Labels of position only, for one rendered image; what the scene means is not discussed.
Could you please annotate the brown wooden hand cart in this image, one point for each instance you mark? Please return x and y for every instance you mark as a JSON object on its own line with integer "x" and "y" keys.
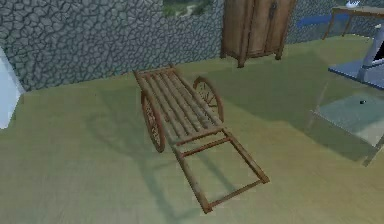
{"x": 186, "y": 110}

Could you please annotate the window with green view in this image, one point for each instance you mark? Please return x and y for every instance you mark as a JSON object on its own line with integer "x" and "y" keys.
{"x": 186, "y": 6}

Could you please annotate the brown wooden wardrobe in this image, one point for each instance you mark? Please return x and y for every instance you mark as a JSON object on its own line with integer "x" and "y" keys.
{"x": 256, "y": 26}

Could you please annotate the glass top table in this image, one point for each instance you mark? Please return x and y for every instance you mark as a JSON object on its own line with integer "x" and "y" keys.
{"x": 353, "y": 116}

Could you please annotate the small black round object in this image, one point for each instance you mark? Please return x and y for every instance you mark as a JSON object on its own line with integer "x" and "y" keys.
{"x": 362, "y": 102}

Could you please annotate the white door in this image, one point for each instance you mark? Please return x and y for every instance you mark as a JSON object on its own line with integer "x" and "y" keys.
{"x": 7, "y": 93}

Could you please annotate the brown wooden table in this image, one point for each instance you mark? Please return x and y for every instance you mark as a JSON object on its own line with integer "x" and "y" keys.
{"x": 360, "y": 12}

